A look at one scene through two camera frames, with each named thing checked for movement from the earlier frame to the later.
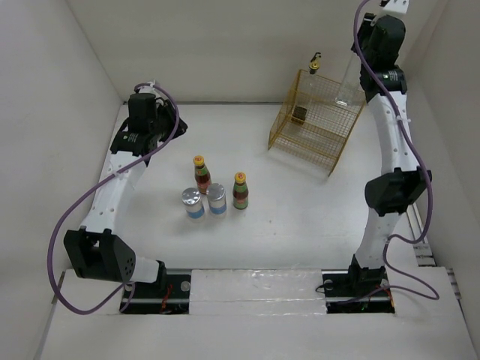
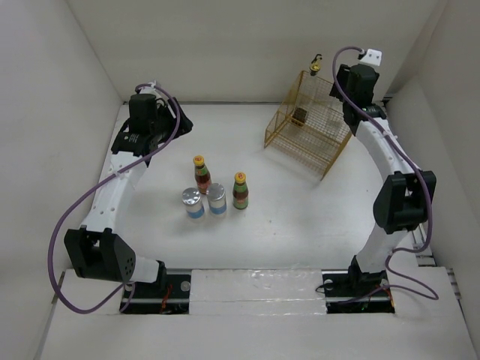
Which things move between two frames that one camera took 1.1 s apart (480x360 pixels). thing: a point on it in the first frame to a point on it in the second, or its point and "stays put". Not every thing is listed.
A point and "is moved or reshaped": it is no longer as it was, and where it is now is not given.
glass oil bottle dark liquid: x=299 y=112 stays put
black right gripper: x=365 y=28 to x=343 y=76
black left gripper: x=164 y=108 stays put
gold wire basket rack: x=314 y=121 stays put
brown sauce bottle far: x=202 y=176 stays put
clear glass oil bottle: x=350 y=94 is moved or reshaped
